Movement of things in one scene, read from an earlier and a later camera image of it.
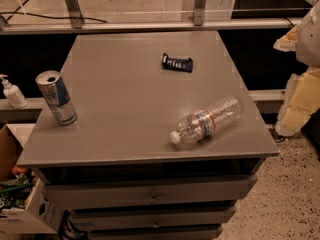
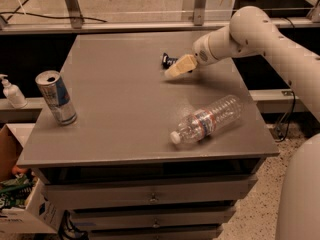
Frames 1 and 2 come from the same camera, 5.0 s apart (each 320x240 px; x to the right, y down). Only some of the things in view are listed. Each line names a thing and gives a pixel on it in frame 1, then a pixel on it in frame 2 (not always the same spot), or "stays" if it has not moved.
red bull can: x=57 y=96 stays
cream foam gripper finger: x=301 y=100 -> x=185 y=64
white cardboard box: x=39 y=215 stays
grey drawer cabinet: x=166 y=142 stays
